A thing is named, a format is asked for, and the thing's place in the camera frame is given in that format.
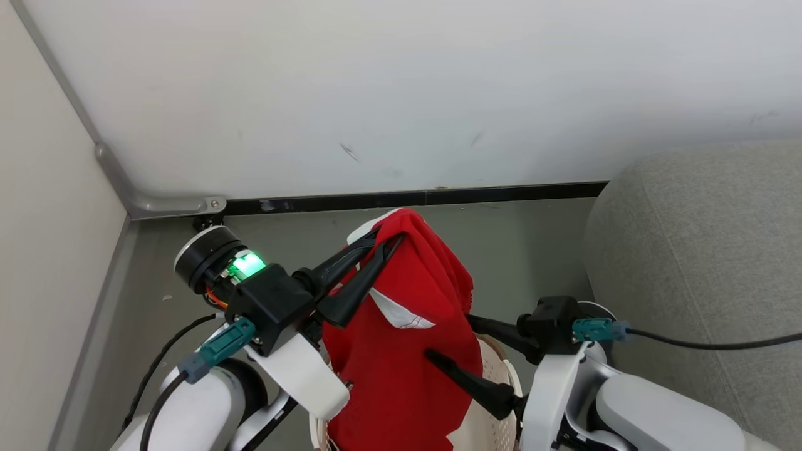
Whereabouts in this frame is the cable with teal connector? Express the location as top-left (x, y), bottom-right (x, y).
top-left (139, 316), bottom-right (258, 451)
top-left (571, 317), bottom-right (802, 350)

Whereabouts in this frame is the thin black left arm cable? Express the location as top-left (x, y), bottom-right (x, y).
top-left (121, 313), bottom-right (218, 434)

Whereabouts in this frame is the grey fabric sofa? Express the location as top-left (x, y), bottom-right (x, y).
top-left (583, 139), bottom-right (802, 451)

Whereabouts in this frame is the black baseboard strip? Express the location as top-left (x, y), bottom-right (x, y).
top-left (224, 181), bottom-right (610, 217)

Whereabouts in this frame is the grey metal panel frame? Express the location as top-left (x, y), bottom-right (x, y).
top-left (9, 0), bottom-right (227, 451)

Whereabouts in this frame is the pink brown-rimmed laundry basket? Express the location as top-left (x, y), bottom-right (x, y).
top-left (309, 334), bottom-right (524, 451)

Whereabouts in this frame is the left cable with teal connector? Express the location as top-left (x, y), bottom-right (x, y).
top-left (139, 316), bottom-right (258, 451)

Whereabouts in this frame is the right cable with teal connector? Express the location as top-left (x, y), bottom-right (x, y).
top-left (571, 317), bottom-right (802, 350)

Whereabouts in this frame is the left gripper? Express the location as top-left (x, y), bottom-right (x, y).
top-left (174, 225), bottom-right (405, 422)

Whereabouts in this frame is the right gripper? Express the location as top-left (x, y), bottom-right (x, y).
top-left (425, 313), bottom-right (590, 451)

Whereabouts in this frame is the red white-trimmed jersey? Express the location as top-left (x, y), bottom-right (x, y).
top-left (321, 207), bottom-right (484, 451)

